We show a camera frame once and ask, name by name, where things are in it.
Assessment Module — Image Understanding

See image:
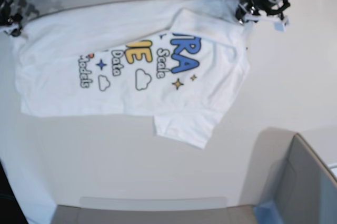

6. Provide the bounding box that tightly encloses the grey storage bin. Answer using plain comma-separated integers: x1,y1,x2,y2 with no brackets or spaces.
252,133,337,224

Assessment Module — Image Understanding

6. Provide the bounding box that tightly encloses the white printed t-shirt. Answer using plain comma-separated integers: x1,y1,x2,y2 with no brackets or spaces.
12,0,249,149

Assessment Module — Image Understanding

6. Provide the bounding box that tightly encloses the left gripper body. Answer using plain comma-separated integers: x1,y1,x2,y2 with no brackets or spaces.
237,0,289,24

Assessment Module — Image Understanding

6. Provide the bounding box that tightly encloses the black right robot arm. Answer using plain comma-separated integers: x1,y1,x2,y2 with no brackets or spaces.
1,0,23,37

